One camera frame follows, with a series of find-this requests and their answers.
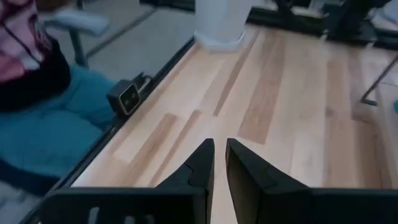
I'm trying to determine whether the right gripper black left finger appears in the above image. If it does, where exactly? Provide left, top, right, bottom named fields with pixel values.
left=39, top=138, right=216, bottom=224

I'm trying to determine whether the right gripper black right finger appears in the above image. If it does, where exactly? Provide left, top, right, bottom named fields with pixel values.
left=225, top=138, right=398, bottom=224

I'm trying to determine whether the person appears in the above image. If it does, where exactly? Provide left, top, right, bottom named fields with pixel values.
left=0, top=0, right=121, bottom=197

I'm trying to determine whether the office chair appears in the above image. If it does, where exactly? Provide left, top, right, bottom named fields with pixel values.
left=43, top=0, right=110, bottom=68

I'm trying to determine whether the white plant pot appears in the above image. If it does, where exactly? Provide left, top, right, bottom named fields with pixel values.
left=193, top=0, right=254, bottom=52

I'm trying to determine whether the black table-level camera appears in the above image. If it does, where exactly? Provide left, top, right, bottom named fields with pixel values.
left=106, top=72, right=154, bottom=116

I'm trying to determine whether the black frame wooden shelf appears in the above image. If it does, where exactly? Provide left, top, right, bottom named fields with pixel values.
left=360, top=57, right=398, bottom=106

